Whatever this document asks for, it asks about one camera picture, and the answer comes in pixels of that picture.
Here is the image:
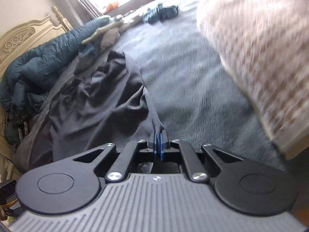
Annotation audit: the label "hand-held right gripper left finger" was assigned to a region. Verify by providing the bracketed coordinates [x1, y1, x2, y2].
[72, 130, 158, 183]

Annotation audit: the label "black box with cables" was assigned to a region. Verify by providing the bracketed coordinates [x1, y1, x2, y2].
[0, 179, 18, 217]

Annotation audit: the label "cream carved headboard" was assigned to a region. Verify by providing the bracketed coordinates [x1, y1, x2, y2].
[0, 6, 73, 78]

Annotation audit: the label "light blue garment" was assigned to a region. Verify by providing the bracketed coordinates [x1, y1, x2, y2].
[142, 3, 179, 25]

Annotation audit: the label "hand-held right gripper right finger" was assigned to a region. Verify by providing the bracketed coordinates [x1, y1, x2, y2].
[158, 130, 244, 183]

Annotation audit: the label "pink houndstooth sweater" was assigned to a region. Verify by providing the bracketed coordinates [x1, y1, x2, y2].
[197, 0, 309, 160]

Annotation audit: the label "dark navy pants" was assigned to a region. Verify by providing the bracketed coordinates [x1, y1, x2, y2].
[29, 50, 167, 174]

